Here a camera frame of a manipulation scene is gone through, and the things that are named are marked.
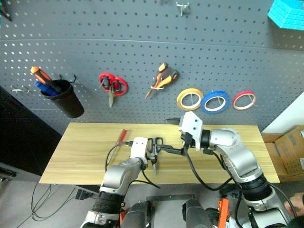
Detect blue tape roll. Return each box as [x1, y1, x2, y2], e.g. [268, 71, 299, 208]
[200, 90, 230, 114]

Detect grey metal pegboard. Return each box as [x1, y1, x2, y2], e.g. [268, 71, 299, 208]
[0, 0, 304, 133]

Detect red handled scissors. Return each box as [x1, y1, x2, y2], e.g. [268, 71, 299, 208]
[98, 72, 130, 108]

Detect black and blue scissors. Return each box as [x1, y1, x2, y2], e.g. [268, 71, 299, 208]
[147, 137, 165, 176]

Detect bystander bare hand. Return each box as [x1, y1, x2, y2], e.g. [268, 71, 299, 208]
[284, 192, 304, 217]

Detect silver double pegboard hook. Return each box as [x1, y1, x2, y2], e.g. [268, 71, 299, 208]
[176, 1, 191, 17]

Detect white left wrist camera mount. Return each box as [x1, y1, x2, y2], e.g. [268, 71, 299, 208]
[129, 137, 150, 159]

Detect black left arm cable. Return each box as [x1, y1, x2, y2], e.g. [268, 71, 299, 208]
[105, 141, 162, 190]

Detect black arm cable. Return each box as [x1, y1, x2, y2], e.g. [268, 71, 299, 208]
[105, 141, 162, 190]
[185, 147, 236, 191]

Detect brown cardboard box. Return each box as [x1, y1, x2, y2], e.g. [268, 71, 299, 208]
[261, 125, 304, 183]

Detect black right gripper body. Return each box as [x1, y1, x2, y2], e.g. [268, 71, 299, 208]
[180, 132, 198, 153]

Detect yellow tape roll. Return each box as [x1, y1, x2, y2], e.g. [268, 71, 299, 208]
[176, 88, 204, 112]

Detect red tape roll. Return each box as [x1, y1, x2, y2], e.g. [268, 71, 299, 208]
[232, 91, 257, 111]

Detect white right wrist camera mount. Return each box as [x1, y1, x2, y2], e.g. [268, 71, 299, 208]
[178, 111, 204, 152]

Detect black table bracket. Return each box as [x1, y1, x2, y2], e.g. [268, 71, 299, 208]
[75, 188, 96, 200]

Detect orange and black shears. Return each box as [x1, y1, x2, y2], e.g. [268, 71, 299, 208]
[144, 62, 180, 99]

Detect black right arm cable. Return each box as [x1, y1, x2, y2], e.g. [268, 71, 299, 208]
[185, 147, 236, 191]

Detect blue plastic basket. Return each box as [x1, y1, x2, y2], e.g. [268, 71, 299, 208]
[267, 0, 304, 30]

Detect black plastic cup holder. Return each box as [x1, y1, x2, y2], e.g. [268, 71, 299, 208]
[41, 79, 85, 119]

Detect black cabinet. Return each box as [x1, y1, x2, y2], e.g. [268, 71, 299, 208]
[0, 85, 63, 177]

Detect blue handled screwdriver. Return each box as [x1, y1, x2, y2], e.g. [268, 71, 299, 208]
[34, 80, 58, 97]

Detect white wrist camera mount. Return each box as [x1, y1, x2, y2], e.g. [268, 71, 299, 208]
[178, 111, 204, 152]
[129, 137, 150, 159]

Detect thin black floor cable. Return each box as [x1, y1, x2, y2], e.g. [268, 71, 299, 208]
[30, 182, 77, 221]

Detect orange metal bracket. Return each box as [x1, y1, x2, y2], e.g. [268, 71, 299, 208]
[218, 198, 230, 228]

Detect red handled screwdriver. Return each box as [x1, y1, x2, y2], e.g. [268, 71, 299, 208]
[106, 129, 128, 165]

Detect dark rounded shape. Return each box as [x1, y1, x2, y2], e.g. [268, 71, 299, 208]
[123, 200, 153, 228]
[181, 199, 212, 228]

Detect orange and black screwdriver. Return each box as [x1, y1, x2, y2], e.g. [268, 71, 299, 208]
[30, 66, 62, 94]

